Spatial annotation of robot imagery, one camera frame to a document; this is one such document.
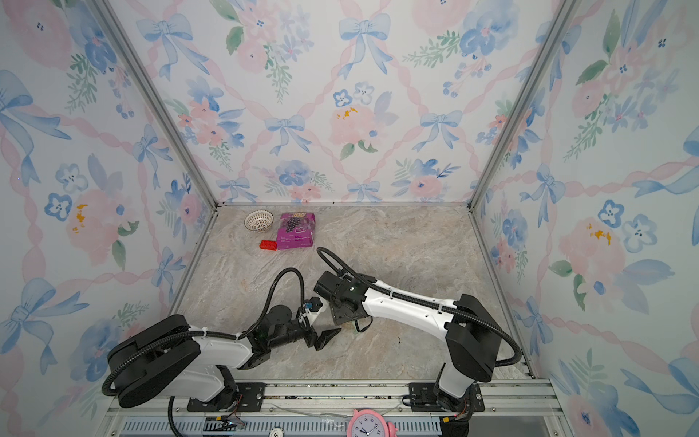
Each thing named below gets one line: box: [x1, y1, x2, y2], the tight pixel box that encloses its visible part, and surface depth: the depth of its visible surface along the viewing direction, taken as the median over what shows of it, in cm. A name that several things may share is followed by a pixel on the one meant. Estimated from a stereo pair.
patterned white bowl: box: [243, 209, 274, 233], surface depth 112 cm
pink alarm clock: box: [346, 408, 399, 437], surface depth 69 cm
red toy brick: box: [259, 240, 278, 251], surface depth 107 cm
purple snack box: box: [275, 212, 316, 250], surface depth 105 cm
